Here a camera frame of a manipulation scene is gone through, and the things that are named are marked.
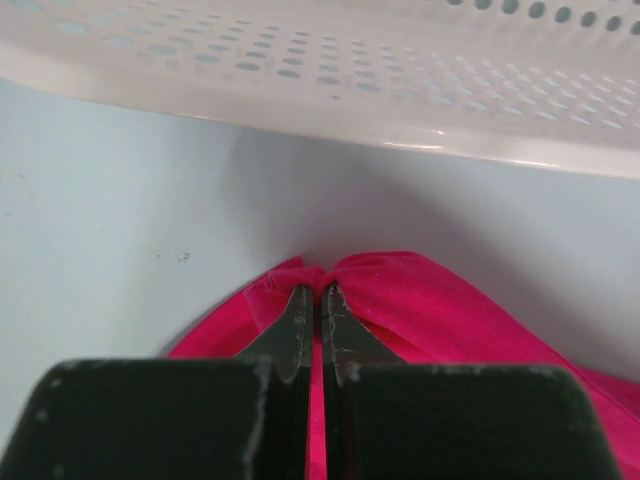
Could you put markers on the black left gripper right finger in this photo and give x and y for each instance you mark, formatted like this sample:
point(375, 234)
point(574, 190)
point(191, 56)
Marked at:
point(389, 419)

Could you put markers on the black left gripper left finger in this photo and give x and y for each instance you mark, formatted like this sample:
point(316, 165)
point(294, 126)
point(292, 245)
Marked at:
point(243, 417)

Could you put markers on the magenta t shirt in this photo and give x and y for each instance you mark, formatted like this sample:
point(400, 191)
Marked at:
point(425, 314)

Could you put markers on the white perforated plastic basket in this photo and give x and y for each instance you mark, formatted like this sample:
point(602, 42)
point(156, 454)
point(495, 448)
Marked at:
point(549, 84)

